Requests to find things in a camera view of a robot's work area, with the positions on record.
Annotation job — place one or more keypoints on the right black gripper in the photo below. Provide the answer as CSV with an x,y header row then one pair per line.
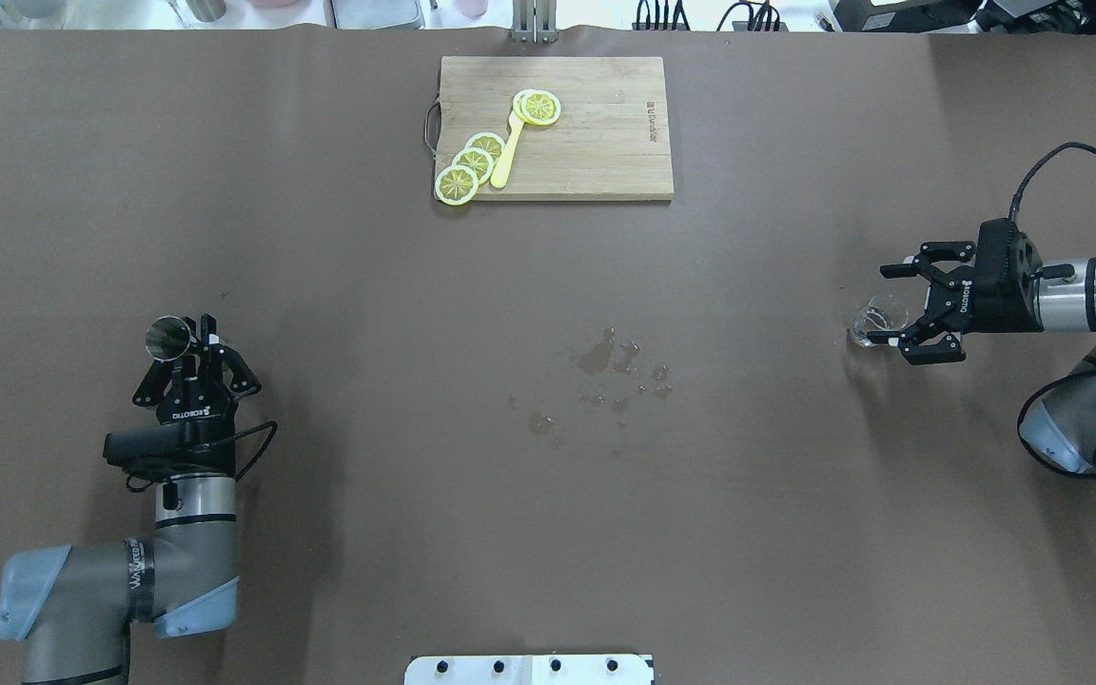
x,y
970,306

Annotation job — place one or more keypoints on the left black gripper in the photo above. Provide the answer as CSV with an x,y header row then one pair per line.
x,y
190,407

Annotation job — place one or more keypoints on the steel jigger shaker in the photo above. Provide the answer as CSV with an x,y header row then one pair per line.
x,y
169,338

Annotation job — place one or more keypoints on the clear glass measuring cup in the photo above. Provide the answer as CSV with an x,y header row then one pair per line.
x,y
882,312

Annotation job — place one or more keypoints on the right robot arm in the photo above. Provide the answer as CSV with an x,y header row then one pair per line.
x,y
1057,424

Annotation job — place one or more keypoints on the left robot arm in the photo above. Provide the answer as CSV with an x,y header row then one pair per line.
x,y
74,605

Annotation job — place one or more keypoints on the lemon slice top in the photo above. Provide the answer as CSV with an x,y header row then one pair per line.
x,y
456,185

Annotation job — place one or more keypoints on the bamboo cutting board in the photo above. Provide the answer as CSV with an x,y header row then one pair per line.
x,y
611,143

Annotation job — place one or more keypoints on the yellow plastic knife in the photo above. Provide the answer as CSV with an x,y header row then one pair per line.
x,y
503,167

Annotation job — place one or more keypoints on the lemon slice front pair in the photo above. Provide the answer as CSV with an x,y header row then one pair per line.
x,y
537,107

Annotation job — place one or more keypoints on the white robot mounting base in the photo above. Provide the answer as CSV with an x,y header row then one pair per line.
x,y
532,669

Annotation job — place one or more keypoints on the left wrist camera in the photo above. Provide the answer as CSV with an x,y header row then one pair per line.
x,y
166,451

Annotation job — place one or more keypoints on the aluminium frame post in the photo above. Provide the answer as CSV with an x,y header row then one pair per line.
x,y
535,21

